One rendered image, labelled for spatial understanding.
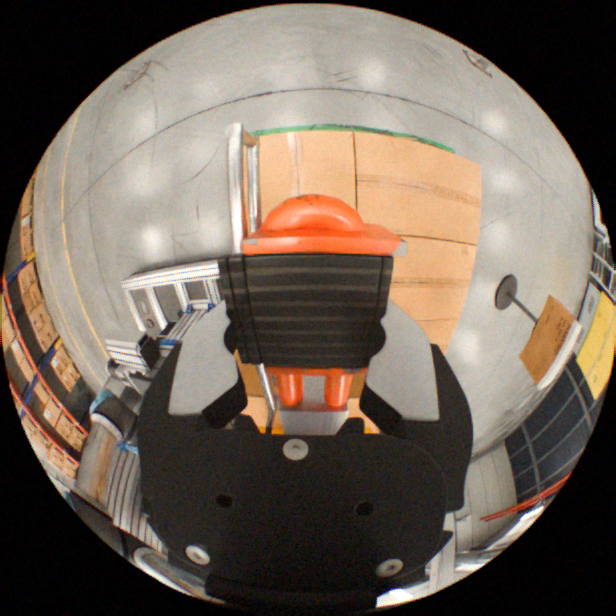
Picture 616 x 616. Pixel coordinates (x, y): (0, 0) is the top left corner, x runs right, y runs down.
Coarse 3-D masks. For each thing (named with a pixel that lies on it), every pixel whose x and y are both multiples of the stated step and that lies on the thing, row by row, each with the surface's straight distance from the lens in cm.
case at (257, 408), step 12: (240, 360) 52; (252, 372) 49; (252, 384) 47; (360, 384) 46; (252, 396) 45; (348, 396) 43; (252, 408) 49; (264, 408) 48; (264, 420) 53; (276, 420) 52; (372, 432) 60
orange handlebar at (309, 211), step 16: (288, 208) 10; (304, 208) 10; (320, 208) 10; (336, 208) 10; (352, 208) 11; (272, 224) 11; (288, 224) 10; (304, 224) 10; (320, 224) 10; (336, 224) 10; (352, 224) 10; (288, 384) 17; (336, 384) 16; (288, 400) 18; (336, 400) 18
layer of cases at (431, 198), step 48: (288, 144) 79; (336, 144) 79; (384, 144) 83; (288, 192) 77; (336, 192) 77; (384, 192) 81; (432, 192) 89; (480, 192) 107; (432, 240) 91; (432, 288) 100; (432, 336) 117
